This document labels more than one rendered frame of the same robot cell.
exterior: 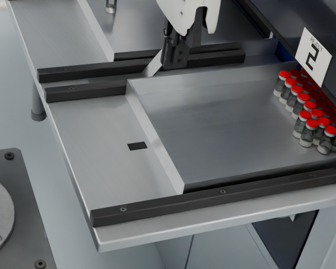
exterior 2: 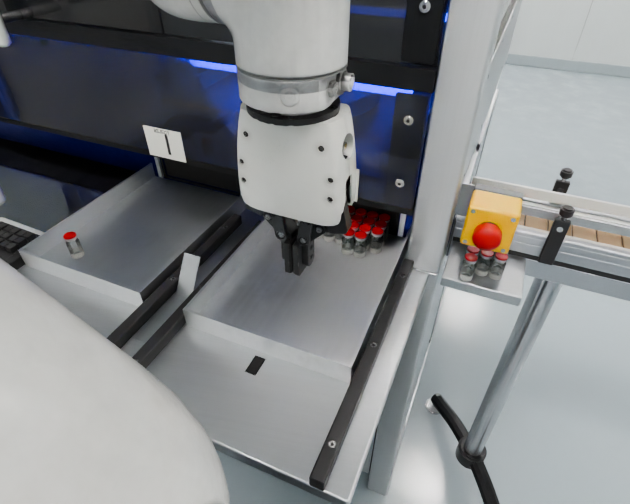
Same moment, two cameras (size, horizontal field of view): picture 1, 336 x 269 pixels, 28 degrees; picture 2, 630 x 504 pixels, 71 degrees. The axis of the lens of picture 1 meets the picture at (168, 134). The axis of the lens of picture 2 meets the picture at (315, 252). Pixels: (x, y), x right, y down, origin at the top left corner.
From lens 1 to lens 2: 54 cm
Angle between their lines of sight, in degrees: 30
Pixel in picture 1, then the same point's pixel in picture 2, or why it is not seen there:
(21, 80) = not seen: outside the picture
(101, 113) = (186, 361)
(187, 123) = (267, 307)
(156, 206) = (351, 411)
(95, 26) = (85, 280)
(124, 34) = (117, 268)
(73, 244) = not seen: hidden behind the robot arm
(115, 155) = (249, 392)
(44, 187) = not seen: hidden behind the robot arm
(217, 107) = (271, 275)
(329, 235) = (422, 310)
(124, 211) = (336, 445)
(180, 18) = (327, 207)
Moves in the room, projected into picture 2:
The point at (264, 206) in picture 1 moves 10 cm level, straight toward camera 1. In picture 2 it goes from (401, 329) to (445, 380)
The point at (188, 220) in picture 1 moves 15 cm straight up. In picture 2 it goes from (376, 395) to (388, 316)
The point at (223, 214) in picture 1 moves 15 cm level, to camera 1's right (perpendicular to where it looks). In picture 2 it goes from (389, 364) to (456, 313)
